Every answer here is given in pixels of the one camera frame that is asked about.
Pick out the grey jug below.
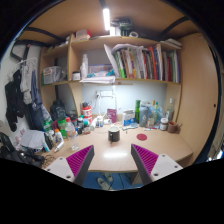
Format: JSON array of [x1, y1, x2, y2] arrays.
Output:
[[138, 104, 149, 128]]

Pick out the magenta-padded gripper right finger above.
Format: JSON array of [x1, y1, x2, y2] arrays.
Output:
[[130, 143, 184, 186]]

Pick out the white paper sheet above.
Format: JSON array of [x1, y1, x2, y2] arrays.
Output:
[[19, 129, 46, 150]]

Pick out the wooden shelf unit with books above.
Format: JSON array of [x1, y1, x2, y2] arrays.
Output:
[[39, 31, 183, 86]]

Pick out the clear glass bottle white cap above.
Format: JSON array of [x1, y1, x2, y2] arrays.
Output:
[[166, 97, 176, 122]]

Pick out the hanging clothes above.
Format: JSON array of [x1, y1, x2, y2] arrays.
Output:
[[4, 58, 46, 133]]

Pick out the green slipper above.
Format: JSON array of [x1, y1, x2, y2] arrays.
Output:
[[103, 172, 114, 184], [96, 177, 109, 191]]

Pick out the magenta carton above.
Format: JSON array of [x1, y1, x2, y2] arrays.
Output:
[[106, 108, 118, 124]]

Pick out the flat round red coaster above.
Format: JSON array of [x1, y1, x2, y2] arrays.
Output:
[[136, 133, 148, 142]]

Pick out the ceiling tube light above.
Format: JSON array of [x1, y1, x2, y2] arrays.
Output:
[[102, 7, 111, 32]]

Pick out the black mug white inside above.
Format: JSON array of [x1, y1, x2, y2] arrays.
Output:
[[107, 125, 121, 143]]

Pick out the black bag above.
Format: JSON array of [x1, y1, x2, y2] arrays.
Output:
[[49, 99, 68, 122]]

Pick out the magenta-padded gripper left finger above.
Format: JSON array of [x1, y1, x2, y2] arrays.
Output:
[[44, 144, 96, 187]]

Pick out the green-lidded jar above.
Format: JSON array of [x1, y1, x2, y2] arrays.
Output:
[[57, 119, 67, 134]]

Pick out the white wall power socket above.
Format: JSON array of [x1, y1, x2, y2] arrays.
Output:
[[96, 89, 114, 99]]

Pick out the white pill bottle blue label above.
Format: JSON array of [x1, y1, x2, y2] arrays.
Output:
[[96, 115, 104, 128]]

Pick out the red and white canister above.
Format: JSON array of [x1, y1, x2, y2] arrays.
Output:
[[81, 105, 93, 124]]

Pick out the white and blue carton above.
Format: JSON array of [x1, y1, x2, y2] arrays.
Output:
[[122, 109, 136, 127]]

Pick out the brown jar white lid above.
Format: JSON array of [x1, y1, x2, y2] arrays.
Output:
[[159, 117, 169, 132]]

